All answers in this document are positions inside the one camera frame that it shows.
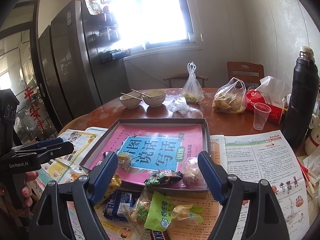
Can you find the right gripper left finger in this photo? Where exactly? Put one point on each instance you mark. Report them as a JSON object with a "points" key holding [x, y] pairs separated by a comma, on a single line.
{"points": [[100, 177]]}

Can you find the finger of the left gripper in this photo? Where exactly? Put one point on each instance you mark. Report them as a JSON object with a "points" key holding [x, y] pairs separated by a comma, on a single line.
{"points": [[30, 157]]}

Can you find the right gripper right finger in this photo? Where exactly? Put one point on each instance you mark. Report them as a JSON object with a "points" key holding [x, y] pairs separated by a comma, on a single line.
{"points": [[214, 176]]}

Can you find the yellow panda snack bar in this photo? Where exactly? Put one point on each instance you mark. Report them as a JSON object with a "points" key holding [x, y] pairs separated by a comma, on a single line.
{"points": [[114, 184]]}

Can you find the blue cookie packet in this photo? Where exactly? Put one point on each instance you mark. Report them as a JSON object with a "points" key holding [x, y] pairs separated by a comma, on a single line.
{"points": [[114, 209]]}

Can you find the pink pastry clear bag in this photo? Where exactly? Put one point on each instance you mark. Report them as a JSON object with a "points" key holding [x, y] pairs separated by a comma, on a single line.
{"points": [[191, 172]]}

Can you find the small yellow cake packet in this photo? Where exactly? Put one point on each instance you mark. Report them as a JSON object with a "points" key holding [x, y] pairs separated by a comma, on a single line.
{"points": [[125, 160]]}

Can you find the green pastry clear wrapper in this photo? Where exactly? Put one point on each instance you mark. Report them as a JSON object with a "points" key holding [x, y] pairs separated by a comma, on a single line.
{"points": [[137, 214]]}

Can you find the dark green pea packet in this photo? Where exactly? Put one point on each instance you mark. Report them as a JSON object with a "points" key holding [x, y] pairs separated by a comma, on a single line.
{"points": [[164, 178]]}

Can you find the green yellow pastry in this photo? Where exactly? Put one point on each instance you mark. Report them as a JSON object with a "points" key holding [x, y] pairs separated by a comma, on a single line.
{"points": [[163, 211]]}

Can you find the snickers chocolate bar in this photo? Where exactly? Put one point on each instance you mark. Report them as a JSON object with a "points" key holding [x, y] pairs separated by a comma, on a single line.
{"points": [[159, 235]]}

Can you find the orange egg rolls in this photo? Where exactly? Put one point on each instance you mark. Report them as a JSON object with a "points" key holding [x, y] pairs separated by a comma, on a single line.
{"points": [[72, 177]]}

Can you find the plastic bag of fried snacks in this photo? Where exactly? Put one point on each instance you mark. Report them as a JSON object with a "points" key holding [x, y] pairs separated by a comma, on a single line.
{"points": [[231, 98]]}

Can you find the person's left hand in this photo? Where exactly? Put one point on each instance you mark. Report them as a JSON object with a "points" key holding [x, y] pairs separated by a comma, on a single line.
{"points": [[26, 191]]}

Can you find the colourful student newspaper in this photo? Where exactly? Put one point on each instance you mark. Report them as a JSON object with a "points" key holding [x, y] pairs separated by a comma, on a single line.
{"points": [[265, 218]]}

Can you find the dark cardboard box tray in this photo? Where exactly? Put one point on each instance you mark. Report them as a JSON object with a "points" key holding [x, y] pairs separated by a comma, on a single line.
{"points": [[150, 152]]}

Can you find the pink and blue book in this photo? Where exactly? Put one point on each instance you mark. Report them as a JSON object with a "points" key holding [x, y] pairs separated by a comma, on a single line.
{"points": [[150, 152]]}

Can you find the dark refrigerator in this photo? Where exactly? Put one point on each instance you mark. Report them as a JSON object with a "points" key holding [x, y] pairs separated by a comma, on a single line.
{"points": [[82, 59]]}

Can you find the clear plastic cup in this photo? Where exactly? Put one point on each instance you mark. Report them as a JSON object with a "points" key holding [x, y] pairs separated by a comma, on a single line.
{"points": [[261, 113]]}

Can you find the left white ceramic bowl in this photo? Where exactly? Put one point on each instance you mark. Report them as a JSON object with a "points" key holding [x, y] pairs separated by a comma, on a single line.
{"points": [[130, 102]]}

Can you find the white ceramic bowl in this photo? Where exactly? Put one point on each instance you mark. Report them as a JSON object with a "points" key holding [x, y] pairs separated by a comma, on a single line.
{"points": [[154, 97], [130, 102]]}

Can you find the red tissue pack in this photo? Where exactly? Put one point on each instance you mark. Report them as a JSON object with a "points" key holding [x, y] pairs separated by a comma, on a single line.
{"points": [[271, 92]]}

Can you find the crumpled clear plastic bag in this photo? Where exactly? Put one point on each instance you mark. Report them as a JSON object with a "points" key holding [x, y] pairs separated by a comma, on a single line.
{"points": [[180, 106]]}

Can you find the white cat figurine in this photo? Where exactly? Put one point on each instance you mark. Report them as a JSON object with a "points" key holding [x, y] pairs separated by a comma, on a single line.
{"points": [[312, 141]]}

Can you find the tied clear plastic bag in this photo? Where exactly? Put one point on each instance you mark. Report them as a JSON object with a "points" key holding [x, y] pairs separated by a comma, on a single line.
{"points": [[192, 90]]}

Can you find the right white ceramic bowl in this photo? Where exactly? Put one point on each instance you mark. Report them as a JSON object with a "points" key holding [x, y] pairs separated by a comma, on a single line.
{"points": [[154, 97]]}

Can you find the wooden chair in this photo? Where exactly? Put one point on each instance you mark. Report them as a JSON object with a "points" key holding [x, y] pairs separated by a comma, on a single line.
{"points": [[184, 76], [250, 73]]}

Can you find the black thermos bottle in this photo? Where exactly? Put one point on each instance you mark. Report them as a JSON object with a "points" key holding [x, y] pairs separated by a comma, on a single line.
{"points": [[305, 85]]}

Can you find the wooden chair back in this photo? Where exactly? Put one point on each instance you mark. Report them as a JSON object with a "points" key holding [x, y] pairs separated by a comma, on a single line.
{"points": [[250, 73]]}

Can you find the bright window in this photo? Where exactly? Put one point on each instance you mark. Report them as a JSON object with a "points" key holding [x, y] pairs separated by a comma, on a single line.
{"points": [[155, 26]]}

